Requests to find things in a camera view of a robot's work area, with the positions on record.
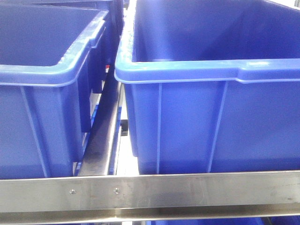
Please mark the stainless steel shelf rack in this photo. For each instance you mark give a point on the stainless steel shelf rack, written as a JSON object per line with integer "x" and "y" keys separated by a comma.
{"x": 96, "y": 196}

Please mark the blue plastic bin middle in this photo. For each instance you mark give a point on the blue plastic bin middle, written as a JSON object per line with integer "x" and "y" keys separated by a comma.
{"x": 212, "y": 85}

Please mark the blue plastic bin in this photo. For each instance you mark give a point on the blue plastic bin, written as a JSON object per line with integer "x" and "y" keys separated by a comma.
{"x": 212, "y": 85}
{"x": 51, "y": 61}

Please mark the blue plastic bin left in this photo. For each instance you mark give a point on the blue plastic bin left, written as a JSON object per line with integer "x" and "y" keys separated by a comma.
{"x": 51, "y": 61}

